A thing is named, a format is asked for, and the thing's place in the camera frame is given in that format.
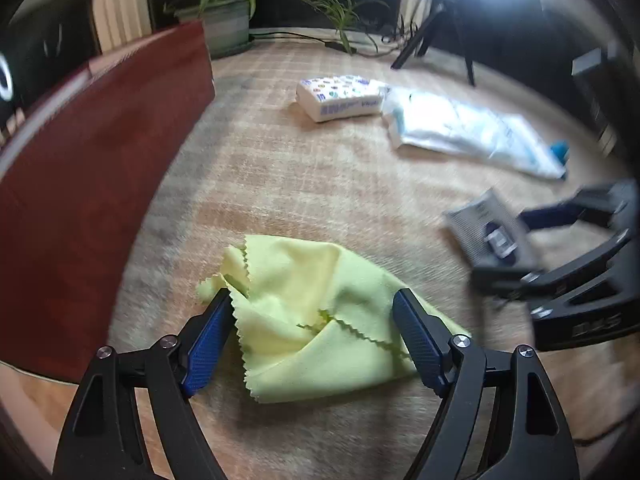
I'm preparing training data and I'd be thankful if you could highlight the green plant in grey pot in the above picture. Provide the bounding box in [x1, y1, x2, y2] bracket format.
[165, 0, 361, 60]

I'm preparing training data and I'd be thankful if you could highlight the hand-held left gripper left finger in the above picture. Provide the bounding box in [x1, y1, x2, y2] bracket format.
[52, 287, 236, 480]

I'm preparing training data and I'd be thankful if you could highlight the clear face mask packet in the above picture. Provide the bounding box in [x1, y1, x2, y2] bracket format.
[381, 86, 568, 180]

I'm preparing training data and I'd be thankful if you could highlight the star printed tissue pack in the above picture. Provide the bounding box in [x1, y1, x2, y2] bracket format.
[296, 74, 388, 123]

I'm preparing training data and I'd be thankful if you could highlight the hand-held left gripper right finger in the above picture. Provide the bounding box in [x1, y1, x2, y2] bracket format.
[392, 288, 581, 480]

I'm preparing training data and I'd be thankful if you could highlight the white window frame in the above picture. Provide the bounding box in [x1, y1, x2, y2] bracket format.
[92, 0, 153, 56]

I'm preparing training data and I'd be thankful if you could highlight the brown cardboard box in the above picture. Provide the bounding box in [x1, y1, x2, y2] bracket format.
[0, 20, 217, 383]

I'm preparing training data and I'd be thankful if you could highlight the yellow-green cloth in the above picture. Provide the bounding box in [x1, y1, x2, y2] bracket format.
[196, 234, 473, 405]

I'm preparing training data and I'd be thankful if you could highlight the black tripod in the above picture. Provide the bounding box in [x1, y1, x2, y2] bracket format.
[390, 0, 476, 86]

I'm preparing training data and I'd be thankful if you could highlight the black ring light cable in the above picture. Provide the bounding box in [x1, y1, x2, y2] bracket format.
[250, 30, 416, 58]

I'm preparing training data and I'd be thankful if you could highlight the beige checked mat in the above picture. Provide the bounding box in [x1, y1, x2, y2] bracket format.
[0, 40, 640, 480]

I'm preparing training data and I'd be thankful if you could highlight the grey packet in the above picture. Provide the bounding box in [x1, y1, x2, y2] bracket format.
[444, 187, 538, 268]

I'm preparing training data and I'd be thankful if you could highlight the small green plantlet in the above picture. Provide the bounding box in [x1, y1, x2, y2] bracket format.
[320, 0, 391, 56]

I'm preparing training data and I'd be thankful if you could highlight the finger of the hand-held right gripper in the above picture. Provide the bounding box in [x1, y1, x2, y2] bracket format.
[520, 180, 640, 233]
[472, 227, 640, 306]

